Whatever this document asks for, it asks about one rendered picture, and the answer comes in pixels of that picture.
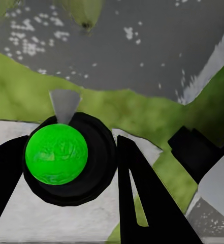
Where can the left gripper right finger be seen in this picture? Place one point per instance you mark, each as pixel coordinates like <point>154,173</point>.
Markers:
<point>167,224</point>

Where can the insectifuge atomizer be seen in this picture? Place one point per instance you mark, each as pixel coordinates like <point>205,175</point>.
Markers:
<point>71,158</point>

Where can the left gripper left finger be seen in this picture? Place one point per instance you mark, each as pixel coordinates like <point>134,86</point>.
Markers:
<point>10,168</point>

